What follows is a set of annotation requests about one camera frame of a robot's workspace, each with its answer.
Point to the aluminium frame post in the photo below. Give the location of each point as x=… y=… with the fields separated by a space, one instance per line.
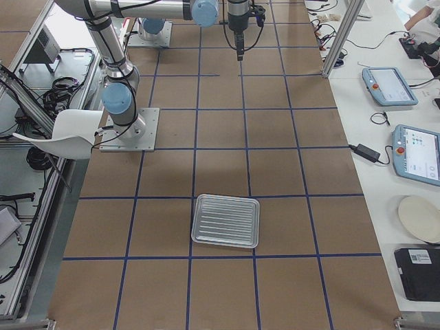
x=346 y=24

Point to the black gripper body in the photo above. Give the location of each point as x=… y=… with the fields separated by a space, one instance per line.
x=236 y=23

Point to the black flat box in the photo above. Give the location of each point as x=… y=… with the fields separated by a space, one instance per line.
x=419 y=272

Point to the white round plate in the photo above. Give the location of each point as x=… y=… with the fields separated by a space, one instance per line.
x=420 y=218

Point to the near blue teach pendant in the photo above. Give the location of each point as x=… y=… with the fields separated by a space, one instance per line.
x=416 y=154

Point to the silver ribbed metal tray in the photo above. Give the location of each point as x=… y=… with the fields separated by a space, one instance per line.
x=227 y=221

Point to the far blue teach pendant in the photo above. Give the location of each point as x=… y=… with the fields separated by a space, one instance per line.
x=388 y=87

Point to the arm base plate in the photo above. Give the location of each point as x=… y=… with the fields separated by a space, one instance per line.
x=162 y=42
x=141 y=136

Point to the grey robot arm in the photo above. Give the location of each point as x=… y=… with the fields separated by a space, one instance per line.
x=150 y=29
x=123 y=77

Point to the blue teach pendant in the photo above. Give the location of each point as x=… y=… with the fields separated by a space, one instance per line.
x=388 y=87
x=416 y=154

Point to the white plastic chair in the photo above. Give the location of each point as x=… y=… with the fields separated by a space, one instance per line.
x=72 y=135

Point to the black power adapter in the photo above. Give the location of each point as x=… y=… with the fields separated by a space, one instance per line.
x=365 y=152

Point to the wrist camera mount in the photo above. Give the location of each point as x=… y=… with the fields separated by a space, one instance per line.
x=258 y=12

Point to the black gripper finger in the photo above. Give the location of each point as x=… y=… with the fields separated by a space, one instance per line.
x=239 y=45

